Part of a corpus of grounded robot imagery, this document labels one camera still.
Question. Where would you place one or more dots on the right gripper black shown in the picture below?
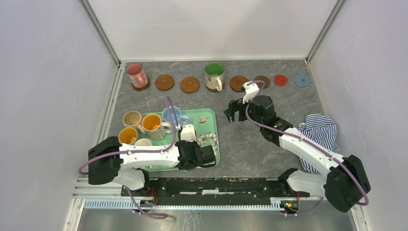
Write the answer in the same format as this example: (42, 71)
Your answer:
(237, 105)

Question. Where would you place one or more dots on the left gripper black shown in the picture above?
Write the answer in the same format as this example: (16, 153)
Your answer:
(194, 143)

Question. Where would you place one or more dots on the light blue mug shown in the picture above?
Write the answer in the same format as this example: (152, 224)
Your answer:
(175, 114)

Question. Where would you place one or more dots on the green interior floral mug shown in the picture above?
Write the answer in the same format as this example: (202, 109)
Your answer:
(214, 75)

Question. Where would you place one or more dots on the dark wooden coaster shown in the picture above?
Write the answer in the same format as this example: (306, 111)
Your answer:
(265, 79)

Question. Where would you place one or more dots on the orange interior mug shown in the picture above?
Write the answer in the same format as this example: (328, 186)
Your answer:
(155, 127)

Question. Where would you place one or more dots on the red round coaster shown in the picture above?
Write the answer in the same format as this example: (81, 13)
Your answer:
(280, 80)

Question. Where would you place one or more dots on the blue round coaster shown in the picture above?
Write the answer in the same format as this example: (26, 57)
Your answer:
(302, 81)

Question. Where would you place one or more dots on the pink mug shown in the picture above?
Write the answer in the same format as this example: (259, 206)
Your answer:
(137, 74)

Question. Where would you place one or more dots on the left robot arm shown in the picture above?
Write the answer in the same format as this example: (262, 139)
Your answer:
(112, 161)

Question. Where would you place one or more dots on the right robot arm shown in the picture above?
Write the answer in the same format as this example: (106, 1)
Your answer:
(341, 180)

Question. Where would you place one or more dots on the ridged wooden coaster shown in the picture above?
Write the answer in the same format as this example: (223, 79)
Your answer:
(165, 82)
(142, 88)
(215, 90)
(190, 85)
(237, 82)

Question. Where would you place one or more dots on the green floral tray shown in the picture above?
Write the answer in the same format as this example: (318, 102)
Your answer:
(205, 125)

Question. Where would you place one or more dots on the blue orange-interior mug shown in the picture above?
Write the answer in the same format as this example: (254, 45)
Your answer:
(128, 135)

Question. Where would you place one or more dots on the beige mug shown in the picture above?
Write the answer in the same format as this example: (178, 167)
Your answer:
(133, 119)

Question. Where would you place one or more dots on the blue striped cloth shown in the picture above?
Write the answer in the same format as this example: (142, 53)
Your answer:
(322, 130)

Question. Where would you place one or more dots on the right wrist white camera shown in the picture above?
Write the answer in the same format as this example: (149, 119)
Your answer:
(251, 90)

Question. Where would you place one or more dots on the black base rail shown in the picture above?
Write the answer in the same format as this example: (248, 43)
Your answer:
(217, 191)

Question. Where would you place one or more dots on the cream yellow-handled mug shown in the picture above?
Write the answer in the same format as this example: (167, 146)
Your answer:
(143, 142)

